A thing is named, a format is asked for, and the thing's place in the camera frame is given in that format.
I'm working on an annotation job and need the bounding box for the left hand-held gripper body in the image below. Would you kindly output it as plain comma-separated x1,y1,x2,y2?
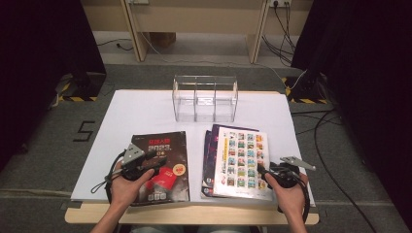
120,143,156,182

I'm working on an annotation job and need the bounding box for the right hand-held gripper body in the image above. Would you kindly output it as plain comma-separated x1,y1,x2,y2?
268,155,317,188

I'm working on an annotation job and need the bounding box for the white book with picture grid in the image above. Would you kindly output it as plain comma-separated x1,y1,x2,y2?
212,125,275,202

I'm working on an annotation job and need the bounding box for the dark magazine with red print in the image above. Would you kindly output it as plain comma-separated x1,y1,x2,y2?
127,130,190,207

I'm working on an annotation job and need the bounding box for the clear acrylic book rack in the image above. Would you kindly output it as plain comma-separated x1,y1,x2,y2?
171,75,239,123

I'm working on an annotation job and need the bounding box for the person's right hand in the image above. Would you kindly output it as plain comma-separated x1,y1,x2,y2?
264,173,309,216

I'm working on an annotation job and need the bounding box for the person's left hand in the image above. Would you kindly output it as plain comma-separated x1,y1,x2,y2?
110,161,155,208

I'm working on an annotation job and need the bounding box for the white table mat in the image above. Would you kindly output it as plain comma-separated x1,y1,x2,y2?
70,89,316,208

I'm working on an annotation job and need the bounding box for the black yellow striped stand base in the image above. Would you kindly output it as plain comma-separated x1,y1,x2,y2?
281,74,328,105
57,71,107,103

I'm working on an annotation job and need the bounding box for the brown cardboard box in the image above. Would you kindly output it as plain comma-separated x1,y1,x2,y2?
149,31,178,49

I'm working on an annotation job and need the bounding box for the black curtain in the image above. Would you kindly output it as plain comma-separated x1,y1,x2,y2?
0,0,107,173
291,0,412,224

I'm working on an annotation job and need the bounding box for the beige background desk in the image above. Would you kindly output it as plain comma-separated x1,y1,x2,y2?
81,0,314,64

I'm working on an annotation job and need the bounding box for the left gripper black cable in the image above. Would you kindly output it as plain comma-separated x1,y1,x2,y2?
90,150,127,205

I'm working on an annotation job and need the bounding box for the thin black floor cable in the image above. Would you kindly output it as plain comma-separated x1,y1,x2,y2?
96,38,134,52

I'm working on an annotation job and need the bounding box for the black hanging cable bundle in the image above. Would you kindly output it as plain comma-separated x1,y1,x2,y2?
261,0,297,66

